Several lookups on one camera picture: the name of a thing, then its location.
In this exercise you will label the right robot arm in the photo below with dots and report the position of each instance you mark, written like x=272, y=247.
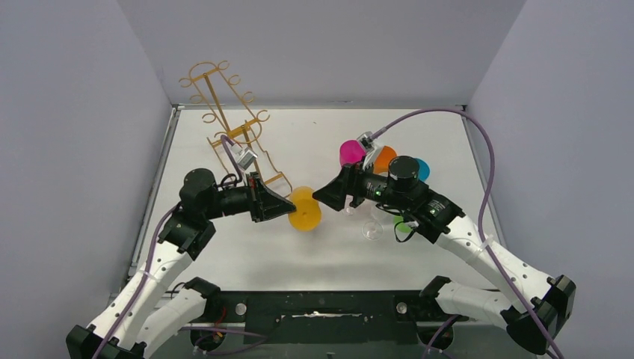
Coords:
x=530, y=305

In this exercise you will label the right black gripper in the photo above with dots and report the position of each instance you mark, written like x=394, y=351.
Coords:
x=354, y=183

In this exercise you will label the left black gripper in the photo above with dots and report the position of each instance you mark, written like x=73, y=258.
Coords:
x=254, y=197

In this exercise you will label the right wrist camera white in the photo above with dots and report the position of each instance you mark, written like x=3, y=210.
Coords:
x=372, y=149

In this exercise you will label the magenta plastic wine glass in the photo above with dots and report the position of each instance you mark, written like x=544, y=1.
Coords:
x=351, y=152

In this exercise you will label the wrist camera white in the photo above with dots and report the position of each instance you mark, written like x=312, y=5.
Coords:
x=372, y=149
x=244, y=157

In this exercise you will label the blue plastic wine glass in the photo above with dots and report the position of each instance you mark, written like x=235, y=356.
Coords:
x=424, y=170

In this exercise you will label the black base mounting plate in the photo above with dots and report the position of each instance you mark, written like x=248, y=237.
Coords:
x=237, y=321

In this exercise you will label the yellow-orange plastic wine glass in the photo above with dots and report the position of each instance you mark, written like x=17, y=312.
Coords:
x=307, y=214

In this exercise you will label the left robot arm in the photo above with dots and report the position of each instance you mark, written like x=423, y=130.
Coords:
x=132, y=326

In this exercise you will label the green plastic wine glass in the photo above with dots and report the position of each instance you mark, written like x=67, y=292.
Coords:
x=400, y=225

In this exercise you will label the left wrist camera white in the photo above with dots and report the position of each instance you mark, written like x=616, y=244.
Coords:
x=244, y=157

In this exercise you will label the gold wire glass rack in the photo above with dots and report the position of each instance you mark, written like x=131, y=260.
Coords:
x=229, y=112

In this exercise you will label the orange plastic wine glass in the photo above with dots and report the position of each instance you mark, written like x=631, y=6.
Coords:
x=381, y=164

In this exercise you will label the clear wine glass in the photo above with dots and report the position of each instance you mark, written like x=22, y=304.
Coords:
x=378, y=213
x=372, y=230
x=349, y=210

